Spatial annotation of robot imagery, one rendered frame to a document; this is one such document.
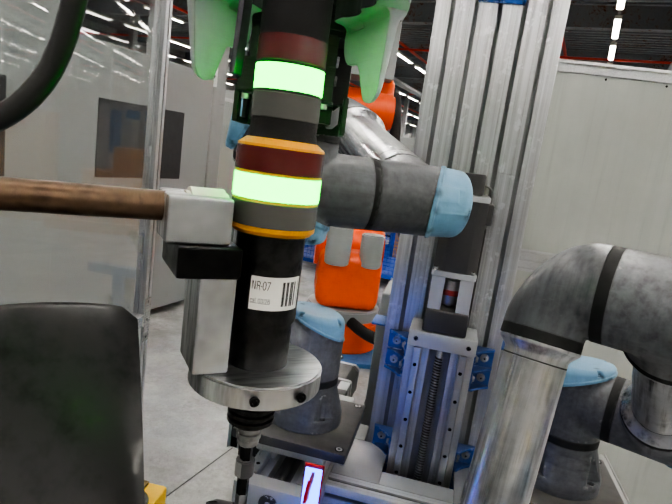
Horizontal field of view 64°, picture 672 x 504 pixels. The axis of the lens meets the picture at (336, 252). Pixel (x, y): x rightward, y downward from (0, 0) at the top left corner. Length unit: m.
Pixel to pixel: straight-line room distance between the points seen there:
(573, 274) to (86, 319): 0.50
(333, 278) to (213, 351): 3.94
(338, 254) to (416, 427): 2.97
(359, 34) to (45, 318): 0.28
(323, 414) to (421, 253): 0.39
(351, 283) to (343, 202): 3.70
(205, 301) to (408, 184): 0.33
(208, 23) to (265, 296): 0.14
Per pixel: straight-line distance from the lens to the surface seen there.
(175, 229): 0.25
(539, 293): 0.67
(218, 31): 0.32
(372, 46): 0.30
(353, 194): 0.53
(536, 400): 0.69
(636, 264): 0.67
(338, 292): 4.23
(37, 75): 0.25
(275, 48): 0.26
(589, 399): 1.05
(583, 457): 1.11
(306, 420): 1.09
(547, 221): 2.12
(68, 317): 0.42
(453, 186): 0.57
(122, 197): 0.26
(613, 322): 0.66
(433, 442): 1.24
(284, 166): 0.25
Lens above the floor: 1.58
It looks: 10 degrees down
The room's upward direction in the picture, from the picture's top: 8 degrees clockwise
